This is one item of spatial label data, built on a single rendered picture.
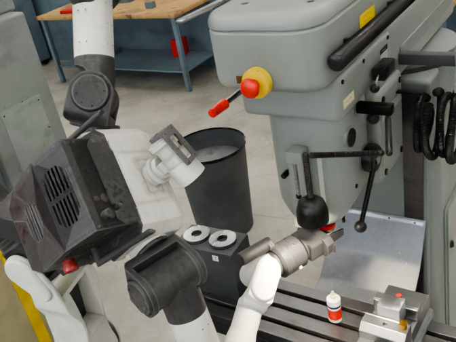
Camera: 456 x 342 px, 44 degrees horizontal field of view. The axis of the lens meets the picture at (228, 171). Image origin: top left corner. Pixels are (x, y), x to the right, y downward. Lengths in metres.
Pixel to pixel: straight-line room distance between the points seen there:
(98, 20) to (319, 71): 0.52
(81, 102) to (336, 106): 0.53
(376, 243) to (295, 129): 0.74
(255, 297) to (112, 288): 2.29
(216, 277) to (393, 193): 0.63
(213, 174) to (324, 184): 2.08
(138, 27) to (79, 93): 6.30
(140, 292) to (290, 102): 0.51
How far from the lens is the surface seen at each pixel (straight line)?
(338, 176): 1.32
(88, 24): 1.31
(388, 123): 1.28
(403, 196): 1.85
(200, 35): 6.93
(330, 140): 1.27
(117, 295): 3.51
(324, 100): 1.18
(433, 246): 1.95
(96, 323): 1.63
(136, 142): 1.26
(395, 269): 1.91
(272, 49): 1.08
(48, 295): 1.48
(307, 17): 1.04
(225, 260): 1.77
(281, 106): 1.23
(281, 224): 3.74
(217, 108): 1.16
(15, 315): 3.07
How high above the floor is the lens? 2.14
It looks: 29 degrees down
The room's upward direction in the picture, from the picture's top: 11 degrees counter-clockwise
